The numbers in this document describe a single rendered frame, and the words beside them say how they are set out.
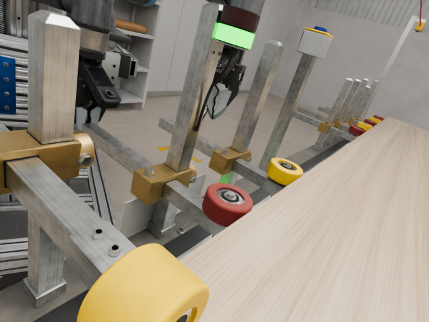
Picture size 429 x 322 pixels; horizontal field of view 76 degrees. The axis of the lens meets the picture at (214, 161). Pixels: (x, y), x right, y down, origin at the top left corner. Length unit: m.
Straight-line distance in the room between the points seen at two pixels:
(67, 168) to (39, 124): 0.06
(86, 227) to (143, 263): 0.07
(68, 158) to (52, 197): 0.09
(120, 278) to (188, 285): 0.04
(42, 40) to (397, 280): 0.52
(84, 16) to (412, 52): 7.80
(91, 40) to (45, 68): 0.34
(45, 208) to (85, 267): 0.07
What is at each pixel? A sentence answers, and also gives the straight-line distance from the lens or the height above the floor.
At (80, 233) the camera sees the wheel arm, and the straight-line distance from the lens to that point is 0.25.
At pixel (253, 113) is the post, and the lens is 0.72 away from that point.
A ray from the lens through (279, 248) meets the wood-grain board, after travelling 0.40.
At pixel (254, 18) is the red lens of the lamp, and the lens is 0.46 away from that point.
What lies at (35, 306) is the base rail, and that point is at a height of 0.70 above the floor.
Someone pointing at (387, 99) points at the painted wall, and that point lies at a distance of 8.10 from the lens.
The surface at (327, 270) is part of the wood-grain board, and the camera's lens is 0.42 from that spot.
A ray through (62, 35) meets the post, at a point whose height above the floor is 1.09.
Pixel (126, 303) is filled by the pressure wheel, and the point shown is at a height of 0.97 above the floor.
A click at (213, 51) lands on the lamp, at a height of 1.10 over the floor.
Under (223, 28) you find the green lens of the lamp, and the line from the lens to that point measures 0.46.
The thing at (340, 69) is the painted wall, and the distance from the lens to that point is 8.19.
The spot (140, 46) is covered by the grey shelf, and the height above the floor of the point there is 0.74.
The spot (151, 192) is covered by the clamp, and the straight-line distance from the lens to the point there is 0.51.
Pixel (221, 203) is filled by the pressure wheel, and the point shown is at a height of 0.91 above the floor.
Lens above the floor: 1.13
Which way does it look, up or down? 24 degrees down
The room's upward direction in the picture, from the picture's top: 18 degrees clockwise
